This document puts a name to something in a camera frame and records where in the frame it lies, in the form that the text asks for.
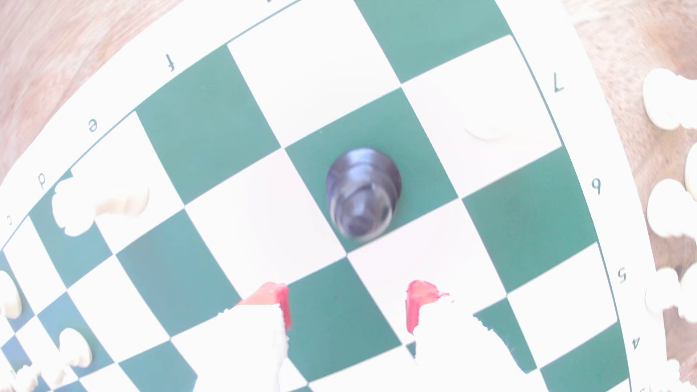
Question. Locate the black chess pawn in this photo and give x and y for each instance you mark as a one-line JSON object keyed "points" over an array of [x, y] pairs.
{"points": [[362, 196]]}

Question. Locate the tall white chess piece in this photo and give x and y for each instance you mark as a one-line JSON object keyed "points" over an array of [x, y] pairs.
{"points": [[672, 209]]}

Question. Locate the white chess rook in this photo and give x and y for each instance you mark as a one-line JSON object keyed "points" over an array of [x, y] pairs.
{"points": [[667, 98], [81, 209]]}

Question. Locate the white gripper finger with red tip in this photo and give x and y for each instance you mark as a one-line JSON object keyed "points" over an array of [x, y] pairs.
{"points": [[250, 348], [457, 354]]}

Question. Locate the tall white chess bishop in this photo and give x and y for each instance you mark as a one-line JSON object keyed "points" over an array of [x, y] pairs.
{"points": [[7, 294]]}

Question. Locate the white chess pawn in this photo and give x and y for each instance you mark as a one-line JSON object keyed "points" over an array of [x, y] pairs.
{"points": [[668, 377], [24, 379], [76, 348], [487, 129], [661, 289]]}

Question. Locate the green and cream chess mat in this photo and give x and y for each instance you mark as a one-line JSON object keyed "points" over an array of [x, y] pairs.
{"points": [[207, 125]]}

